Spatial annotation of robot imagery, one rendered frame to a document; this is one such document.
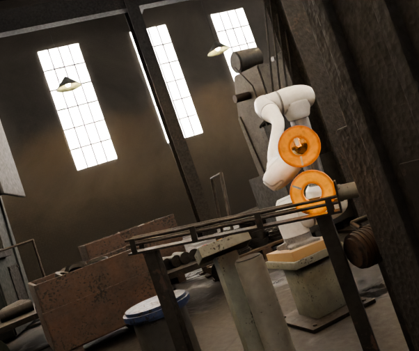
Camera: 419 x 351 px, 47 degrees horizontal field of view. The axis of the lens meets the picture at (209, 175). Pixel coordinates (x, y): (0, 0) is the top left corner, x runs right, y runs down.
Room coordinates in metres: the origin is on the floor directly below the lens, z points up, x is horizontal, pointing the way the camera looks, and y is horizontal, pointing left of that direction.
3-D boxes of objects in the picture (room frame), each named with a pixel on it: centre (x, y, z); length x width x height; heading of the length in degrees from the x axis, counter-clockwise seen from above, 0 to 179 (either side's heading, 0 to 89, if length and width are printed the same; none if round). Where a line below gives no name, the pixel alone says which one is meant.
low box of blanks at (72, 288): (3.80, 1.13, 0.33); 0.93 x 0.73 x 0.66; 116
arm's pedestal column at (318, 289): (2.63, -0.34, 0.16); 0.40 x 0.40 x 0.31; 21
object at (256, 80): (7.46, -1.36, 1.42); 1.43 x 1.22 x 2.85; 24
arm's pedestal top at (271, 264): (2.63, -0.34, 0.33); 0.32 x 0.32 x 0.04; 21
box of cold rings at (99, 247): (5.54, 1.15, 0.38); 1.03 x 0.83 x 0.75; 112
